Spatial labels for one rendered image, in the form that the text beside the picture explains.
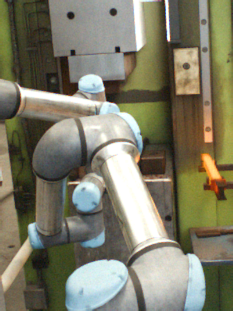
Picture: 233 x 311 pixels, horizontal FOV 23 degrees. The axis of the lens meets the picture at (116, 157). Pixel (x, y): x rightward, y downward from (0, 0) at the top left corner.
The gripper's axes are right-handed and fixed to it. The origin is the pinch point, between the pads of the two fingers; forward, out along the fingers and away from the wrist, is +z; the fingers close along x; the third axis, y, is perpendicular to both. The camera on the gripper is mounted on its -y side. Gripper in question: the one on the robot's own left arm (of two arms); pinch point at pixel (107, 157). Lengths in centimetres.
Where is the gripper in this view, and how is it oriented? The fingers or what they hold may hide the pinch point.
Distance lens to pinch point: 202.9
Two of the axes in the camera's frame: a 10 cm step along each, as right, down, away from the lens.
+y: -0.7, 7.0, -7.1
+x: 9.9, -0.5, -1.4
